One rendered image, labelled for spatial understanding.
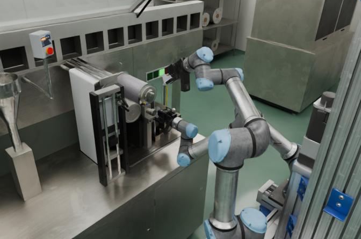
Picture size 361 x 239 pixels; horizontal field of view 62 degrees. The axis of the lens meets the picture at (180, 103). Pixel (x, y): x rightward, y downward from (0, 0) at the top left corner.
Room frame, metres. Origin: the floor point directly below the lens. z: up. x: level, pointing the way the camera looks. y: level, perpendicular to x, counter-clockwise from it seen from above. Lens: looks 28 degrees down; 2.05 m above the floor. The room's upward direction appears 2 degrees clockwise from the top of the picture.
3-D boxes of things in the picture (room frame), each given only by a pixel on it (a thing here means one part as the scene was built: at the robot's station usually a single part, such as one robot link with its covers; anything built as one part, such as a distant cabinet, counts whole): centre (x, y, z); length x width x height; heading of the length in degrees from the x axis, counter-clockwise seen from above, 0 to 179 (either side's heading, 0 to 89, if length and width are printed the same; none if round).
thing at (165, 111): (1.57, 0.07, 1.12); 0.12 x 0.08 x 0.09; 48
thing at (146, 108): (1.54, 0.19, 1.05); 0.06 x 0.05 x 0.31; 48
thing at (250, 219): (0.90, -0.33, 0.98); 0.13 x 0.12 x 0.14; 104
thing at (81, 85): (1.45, 0.53, 1.17); 0.34 x 0.05 x 0.54; 48
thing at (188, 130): (1.46, -0.05, 1.11); 0.11 x 0.08 x 0.09; 48
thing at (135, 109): (1.59, 0.37, 1.17); 0.26 x 0.12 x 0.12; 48
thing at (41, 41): (1.21, 0.58, 1.66); 0.07 x 0.07 x 0.10; 74
